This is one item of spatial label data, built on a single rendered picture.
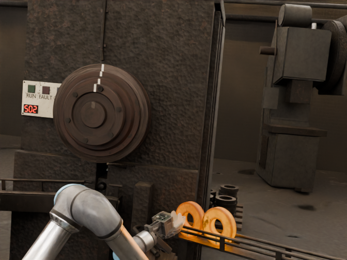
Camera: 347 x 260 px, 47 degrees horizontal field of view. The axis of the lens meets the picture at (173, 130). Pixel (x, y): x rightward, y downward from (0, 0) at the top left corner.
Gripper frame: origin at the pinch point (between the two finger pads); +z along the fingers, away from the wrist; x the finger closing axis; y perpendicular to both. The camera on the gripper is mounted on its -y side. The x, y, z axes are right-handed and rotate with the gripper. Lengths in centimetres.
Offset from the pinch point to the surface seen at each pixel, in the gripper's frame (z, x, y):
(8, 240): -14, 183, -71
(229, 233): 3.3, -21.5, -1.0
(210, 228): 3.2, -12.1, -1.8
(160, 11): 40, 38, 84
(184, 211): 4.0, 2.9, 1.1
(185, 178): 22.3, 18.0, 5.5
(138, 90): 14, 32, 51
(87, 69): 3, 53, 63
